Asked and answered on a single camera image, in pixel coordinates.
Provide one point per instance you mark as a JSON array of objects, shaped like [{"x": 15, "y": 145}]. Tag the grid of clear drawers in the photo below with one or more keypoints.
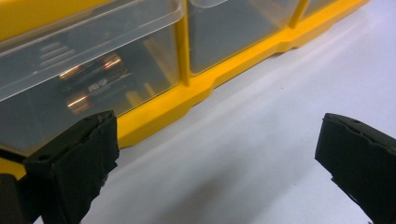
[{"x": 236, "y": 34}]

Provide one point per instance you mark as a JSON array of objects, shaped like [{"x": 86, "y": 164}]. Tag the yellow organizer cabinet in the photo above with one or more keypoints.
[{"x": 162, "y": 109}]

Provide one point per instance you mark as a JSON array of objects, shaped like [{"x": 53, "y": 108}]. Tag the clear plastic drawer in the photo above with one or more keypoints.
[{"x": 37, "y": 118}]

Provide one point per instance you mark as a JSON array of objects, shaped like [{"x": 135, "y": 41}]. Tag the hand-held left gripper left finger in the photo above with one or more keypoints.
[{"x": 71, "y": 174}]

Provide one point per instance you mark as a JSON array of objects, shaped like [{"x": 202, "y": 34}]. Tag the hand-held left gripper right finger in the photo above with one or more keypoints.
[{"x": 364, "y": 165}]

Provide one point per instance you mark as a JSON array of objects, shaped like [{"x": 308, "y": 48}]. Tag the black copper-top battery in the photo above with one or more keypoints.
[
  {"x": 77, "y": 101},
  {"x": 112, "y": 63},
  {"x": 71, "y": 72}
]

